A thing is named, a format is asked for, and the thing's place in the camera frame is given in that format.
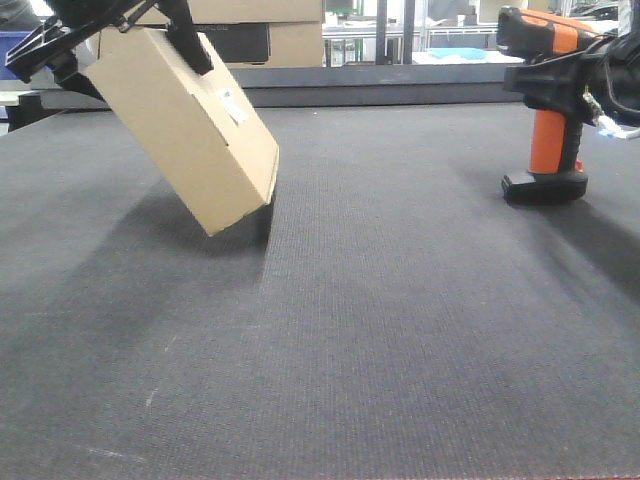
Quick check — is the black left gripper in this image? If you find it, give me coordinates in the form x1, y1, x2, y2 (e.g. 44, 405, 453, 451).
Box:
5, 0, 213, 100

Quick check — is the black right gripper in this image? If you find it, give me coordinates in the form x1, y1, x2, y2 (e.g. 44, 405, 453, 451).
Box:
503, 1, 639, 125

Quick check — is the orange black barcode scanner gun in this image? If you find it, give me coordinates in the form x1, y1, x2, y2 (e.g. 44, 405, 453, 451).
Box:
497, 6, 598, 205

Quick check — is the small brown cardboard package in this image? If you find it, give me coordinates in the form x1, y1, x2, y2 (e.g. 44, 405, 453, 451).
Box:
84, 27, 279, 236

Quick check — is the upper stacked cardboard box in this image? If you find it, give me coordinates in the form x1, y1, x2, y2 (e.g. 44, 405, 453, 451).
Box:
188, 0, 324, 24

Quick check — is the lower cardboard box black window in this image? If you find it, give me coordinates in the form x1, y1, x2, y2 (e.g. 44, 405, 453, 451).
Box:
199, 21, 325, 69

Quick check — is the light blue tray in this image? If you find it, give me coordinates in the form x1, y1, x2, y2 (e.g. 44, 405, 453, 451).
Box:
426, 47, 490, 65

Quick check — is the blue plastic crate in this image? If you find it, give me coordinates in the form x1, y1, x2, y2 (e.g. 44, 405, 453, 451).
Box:
0, 30, 51, 81

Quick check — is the white barcode label sticker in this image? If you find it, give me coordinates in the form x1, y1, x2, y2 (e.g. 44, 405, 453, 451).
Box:
216, 88, 249, 125

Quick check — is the grey raised table ledge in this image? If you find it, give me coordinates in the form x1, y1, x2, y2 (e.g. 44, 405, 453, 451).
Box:
29, 62, 526, 110

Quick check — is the dark grey table mat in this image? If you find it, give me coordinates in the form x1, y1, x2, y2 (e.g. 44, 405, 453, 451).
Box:
1, 104, 639, 479

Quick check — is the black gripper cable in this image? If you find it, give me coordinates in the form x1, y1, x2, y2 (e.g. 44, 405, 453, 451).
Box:
574, 29, 640, 121

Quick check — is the black vertical post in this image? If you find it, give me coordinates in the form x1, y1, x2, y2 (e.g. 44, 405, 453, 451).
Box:
375, 0, 388, 65

